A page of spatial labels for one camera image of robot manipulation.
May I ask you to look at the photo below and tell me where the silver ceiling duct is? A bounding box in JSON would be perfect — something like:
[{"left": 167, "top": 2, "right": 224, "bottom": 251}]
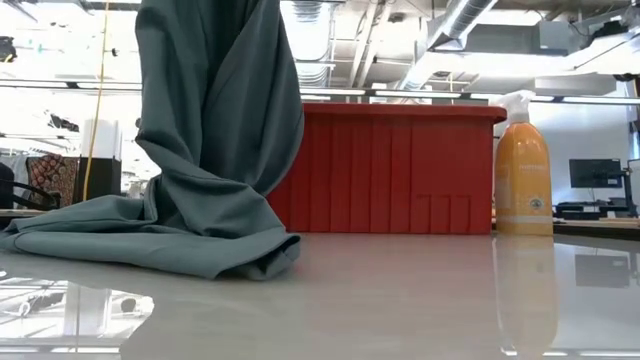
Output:
[{"left": 394, "top": 0, "right": 501, "bottom": 94}]

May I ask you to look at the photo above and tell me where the black computer monitor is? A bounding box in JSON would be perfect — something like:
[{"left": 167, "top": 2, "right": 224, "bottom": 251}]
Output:
[{"left": 568, "top": 158, "right": 624, "bottom": 190}]

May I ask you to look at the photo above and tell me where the corrugated ceiling duct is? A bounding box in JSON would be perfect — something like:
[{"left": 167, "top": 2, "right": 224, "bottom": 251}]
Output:
[{"left": 293, "top": 0, "right": 335, "bottom": 90}]

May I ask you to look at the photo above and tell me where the grey-teal shirt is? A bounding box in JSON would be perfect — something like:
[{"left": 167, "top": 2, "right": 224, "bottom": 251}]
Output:
[{"left": 0, "top": 0, "right": 305, "bottom": 281}]

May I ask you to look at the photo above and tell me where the black and white column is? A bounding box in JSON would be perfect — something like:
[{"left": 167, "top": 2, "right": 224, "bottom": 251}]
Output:
[{"left": 74, "top": 118, "right": 124, "bottom": 200}]

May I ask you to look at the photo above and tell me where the red plastic bin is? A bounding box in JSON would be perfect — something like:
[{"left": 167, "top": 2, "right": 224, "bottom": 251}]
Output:
[{"left": 266, "top": 102, "right": 508, "bottom": 236}]

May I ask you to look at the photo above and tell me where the light wooden desk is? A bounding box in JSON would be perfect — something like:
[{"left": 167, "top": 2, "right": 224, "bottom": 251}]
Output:
[{"left": 0, "top": 208, "right": 640, "bottom": 242}]

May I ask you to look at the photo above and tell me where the ceiling light rail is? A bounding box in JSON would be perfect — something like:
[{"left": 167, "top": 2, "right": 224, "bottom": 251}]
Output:
[{"left": 0, "top": 79, "right": 640, "bottom": 107}]

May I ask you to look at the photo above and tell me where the black office chair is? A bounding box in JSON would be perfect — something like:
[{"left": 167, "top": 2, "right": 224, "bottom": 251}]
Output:
[{"left": 0, "top": 162, "right": 59, "bottom": 211}]

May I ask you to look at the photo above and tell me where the patterned cloth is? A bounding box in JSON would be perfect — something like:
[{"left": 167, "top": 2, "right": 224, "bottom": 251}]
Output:
[{"left": 26, "top": 154, "right": 80, "bottom": 207}]

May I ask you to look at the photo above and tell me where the black ceiling camera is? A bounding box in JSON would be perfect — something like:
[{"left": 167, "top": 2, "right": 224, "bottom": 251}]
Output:
[{"left": 0, "top": 36, "right": 19, "bottom": 64}]

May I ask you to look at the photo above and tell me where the yellow cable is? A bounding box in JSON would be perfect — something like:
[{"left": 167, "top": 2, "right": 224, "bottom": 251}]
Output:
[{"left": 82, "top": 0, "right": 112, "bottom": 202}]

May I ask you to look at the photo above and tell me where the orange spray bottle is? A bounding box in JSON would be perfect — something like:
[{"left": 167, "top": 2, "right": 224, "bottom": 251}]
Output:
[{"left": 488, "top": 90, "right": 555, "bottom": 237}]

